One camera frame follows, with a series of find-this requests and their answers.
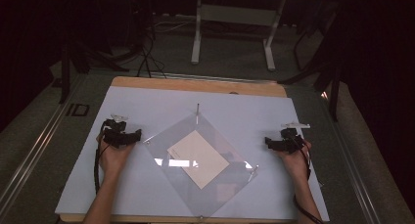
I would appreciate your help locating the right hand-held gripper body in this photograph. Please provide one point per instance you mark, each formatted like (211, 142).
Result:
(288, 141)

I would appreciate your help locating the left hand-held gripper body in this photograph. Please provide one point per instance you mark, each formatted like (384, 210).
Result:
(118, 136)

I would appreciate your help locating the photo print with white back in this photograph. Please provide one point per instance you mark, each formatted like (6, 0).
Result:
(199, 158)

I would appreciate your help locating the person's left hand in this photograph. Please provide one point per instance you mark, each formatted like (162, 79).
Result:
(114, 158)

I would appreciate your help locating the person's right hand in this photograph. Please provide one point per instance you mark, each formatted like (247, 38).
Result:
(293, 165)

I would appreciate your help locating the black tripod stand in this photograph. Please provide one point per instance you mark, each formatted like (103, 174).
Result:
(329, 70)

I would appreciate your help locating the metal frame standoff pin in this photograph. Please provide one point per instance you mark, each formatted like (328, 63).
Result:
(197, 110)
(200, 217)
(148, 141)

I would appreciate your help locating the black floor bracket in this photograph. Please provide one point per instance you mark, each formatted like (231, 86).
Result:
(77, 110)

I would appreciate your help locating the aluminium floor rail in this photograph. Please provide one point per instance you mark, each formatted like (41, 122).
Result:
(36, 149)
(352, 171)

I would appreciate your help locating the white metal desk frame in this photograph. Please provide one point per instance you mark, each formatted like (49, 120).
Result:
(235, 15)

